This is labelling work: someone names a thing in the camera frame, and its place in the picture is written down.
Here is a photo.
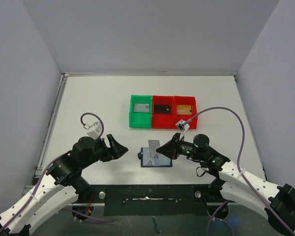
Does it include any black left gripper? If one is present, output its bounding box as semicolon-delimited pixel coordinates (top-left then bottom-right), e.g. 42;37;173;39
81;134;128;168

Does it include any blue leather card holder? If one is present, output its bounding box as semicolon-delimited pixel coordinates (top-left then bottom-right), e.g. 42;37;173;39
137;147;173;168

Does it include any silver card from holder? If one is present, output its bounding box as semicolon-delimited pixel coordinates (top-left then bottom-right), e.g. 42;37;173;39
133;103;150;113

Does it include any grey striped card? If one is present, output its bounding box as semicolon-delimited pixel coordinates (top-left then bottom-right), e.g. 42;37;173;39
148;140;160;159

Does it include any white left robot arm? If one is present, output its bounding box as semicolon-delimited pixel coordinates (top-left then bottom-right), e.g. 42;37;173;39
0;134;128;236

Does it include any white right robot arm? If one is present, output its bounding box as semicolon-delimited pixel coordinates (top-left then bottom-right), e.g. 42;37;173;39
156;133;295;236

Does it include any black credit card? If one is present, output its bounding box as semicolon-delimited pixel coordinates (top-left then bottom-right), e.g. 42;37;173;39
154;104;171;114

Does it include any gold credit card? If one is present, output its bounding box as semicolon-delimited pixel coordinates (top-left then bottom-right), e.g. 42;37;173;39
176;105;192;115

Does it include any green plastic bin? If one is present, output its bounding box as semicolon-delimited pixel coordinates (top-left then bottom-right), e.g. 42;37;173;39
128;95;152;129

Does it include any middle red plastic bin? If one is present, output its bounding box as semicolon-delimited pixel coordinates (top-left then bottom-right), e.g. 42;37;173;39
152;95;174;129

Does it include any red plastic bin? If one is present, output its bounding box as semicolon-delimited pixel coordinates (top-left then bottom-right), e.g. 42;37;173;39
152;95;174;129
171;96;198;129

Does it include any right red plastic bin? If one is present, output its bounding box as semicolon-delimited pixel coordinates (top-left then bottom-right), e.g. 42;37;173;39
171;96;198;129

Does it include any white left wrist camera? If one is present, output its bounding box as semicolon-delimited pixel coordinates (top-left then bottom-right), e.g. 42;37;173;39
83;121;102;140

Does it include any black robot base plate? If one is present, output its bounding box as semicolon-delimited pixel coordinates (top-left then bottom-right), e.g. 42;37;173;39
74;184;224;216

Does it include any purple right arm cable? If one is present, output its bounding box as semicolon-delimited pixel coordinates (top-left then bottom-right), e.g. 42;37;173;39
186;107;295;236

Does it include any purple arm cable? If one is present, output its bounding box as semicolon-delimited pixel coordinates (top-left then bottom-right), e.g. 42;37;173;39
186;107;295;236
0;112;115;236

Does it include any aluminium table edge rail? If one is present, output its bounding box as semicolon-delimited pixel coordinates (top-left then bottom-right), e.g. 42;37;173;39
8;72;94;236

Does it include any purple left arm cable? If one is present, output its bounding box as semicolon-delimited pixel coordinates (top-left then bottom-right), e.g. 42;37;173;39
0;112;115;236

